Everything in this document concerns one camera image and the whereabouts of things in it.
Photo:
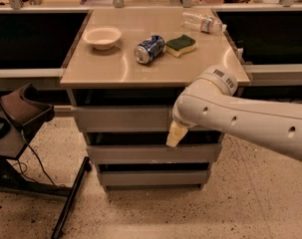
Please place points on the green yellow sponge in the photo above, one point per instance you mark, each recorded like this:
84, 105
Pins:
180, 45

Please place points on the grey drawer cabinet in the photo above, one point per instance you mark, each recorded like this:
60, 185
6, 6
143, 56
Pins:
115, 78

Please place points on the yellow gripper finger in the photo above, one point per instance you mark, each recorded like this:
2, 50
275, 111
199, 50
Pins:
176, 134

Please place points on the grey top drawer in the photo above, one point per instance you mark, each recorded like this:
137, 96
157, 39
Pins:
122, 118

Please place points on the clear plastic bottle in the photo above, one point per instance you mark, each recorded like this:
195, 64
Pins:
202, 23

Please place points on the white paper bowl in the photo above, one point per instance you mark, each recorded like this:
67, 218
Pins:
102, 38

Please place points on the blue soda can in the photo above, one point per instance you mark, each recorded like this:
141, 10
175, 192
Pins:
149, 49

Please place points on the grey bottom drawer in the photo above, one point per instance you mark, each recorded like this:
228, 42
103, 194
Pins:
188, 177

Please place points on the black metal stand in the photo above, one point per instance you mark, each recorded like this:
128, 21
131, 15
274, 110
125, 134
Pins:
54, 157

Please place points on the grey drawer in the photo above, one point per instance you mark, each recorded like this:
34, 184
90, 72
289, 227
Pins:
158, 153
188, 177
122, 118

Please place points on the brown cradle on stand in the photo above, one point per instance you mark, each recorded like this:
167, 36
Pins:
24, 111

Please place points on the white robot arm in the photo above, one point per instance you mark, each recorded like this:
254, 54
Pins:
209, 102

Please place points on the grey middle drawer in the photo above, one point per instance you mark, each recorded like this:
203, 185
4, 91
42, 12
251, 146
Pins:
158, 153

